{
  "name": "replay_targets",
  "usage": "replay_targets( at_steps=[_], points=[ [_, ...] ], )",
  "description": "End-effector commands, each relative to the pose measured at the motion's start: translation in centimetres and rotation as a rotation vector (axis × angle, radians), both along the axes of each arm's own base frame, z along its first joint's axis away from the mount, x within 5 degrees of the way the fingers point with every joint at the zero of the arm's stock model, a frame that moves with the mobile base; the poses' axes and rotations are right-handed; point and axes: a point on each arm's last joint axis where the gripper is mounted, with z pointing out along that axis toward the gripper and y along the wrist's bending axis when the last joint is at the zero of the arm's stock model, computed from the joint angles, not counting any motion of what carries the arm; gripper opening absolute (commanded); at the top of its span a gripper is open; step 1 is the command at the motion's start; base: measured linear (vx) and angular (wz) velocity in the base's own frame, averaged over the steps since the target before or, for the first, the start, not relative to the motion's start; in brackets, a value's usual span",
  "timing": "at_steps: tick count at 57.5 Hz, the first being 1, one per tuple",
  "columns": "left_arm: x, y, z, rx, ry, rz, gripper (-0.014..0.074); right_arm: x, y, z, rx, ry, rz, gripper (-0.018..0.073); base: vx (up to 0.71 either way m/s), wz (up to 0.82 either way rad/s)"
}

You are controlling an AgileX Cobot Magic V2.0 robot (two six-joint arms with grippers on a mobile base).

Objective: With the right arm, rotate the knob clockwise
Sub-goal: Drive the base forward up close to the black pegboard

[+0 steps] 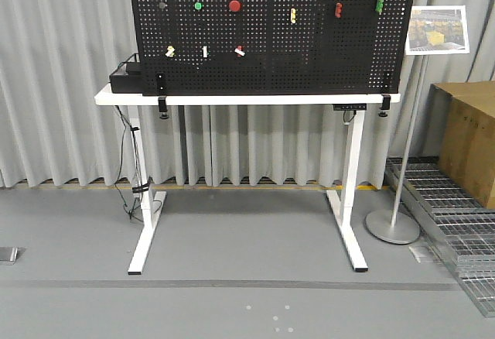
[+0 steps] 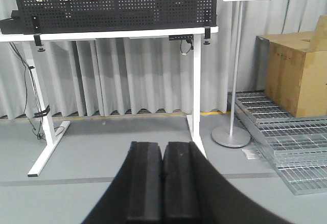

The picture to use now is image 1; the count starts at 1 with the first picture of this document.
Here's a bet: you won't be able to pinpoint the black hanging cables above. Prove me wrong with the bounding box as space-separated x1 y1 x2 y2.
112 104 163 224

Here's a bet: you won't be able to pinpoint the lower red mushroom button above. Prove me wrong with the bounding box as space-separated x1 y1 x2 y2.
228 0 242 12

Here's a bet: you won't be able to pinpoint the black box on desk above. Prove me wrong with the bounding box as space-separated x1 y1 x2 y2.
109 53 143 94

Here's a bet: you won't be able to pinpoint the red toggle switch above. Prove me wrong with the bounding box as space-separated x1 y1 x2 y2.
335 2 343 19

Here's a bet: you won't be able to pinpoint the grey curtain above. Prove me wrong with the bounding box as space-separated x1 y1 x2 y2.
1 0 494 187

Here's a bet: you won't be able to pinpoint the white standing desk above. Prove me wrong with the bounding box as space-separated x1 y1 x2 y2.
94 84 401 275

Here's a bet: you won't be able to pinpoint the right black clamp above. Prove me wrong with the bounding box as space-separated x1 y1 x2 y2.
378 72 392 118

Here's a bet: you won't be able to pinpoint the sign stand with photo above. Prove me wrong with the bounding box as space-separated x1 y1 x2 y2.
365 5 470 245

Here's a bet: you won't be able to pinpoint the metal floor grating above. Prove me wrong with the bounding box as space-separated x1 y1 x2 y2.
401 157 494 318

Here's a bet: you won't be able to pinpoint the yellow white rotary knob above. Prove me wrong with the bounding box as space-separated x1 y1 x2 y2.
166 46 175 57

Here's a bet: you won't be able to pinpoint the left black clamp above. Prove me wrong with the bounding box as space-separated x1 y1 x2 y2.
156 73 169 119

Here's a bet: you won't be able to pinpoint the yellow toggle switch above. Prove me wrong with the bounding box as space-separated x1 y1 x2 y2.
290 8 297 24

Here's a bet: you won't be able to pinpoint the green toggle switch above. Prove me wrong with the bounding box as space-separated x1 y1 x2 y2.
375 0 384 14

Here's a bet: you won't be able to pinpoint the black clamp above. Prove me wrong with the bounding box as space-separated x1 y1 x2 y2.
378 72 392 118
156 73 169 119

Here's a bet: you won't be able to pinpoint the desk height control panel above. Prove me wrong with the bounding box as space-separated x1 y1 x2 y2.
333 104 367 111

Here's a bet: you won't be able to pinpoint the small metal floor plate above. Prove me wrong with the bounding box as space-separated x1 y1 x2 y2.
0 246 26 265

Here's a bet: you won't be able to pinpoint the black perforated pegboard panel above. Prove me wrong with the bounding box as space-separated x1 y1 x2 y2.
131 0 413 96

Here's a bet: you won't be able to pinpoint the brown cardboard box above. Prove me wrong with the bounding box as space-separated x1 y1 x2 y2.
433 80 494 210

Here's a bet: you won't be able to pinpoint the red white rotary knob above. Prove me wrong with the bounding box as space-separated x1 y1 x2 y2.
234 46 245 57

